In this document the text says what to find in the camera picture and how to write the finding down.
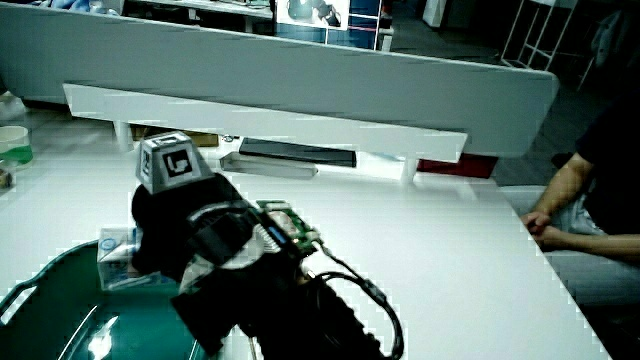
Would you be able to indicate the person's right hand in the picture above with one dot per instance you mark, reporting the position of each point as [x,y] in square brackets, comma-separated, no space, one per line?
[210,210]

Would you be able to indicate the small white milk carton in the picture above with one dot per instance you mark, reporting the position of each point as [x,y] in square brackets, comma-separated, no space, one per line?
[116,260]

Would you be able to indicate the green plate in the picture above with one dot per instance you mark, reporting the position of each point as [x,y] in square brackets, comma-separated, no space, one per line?
[55,310]

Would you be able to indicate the brown cardboard box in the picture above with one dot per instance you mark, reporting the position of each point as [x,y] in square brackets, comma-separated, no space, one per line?
[205,138]

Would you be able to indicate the grey flat box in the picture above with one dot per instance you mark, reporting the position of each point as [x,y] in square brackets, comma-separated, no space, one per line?
[270,166]

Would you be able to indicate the black keyboard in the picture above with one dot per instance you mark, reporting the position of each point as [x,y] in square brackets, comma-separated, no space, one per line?
[300,152]

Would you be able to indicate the white desk shelf riser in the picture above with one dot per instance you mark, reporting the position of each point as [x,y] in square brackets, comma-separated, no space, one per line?
[280,125]

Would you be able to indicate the white desk partition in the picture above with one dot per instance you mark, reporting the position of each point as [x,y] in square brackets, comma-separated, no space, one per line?
[310,75]

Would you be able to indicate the white poster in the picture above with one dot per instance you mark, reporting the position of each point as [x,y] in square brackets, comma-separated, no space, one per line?
[312,12]

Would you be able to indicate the red box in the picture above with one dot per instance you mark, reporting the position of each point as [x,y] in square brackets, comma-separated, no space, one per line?
[460,167]

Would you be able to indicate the white metal rack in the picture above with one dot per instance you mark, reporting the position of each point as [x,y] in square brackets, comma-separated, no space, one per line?
[537,35]

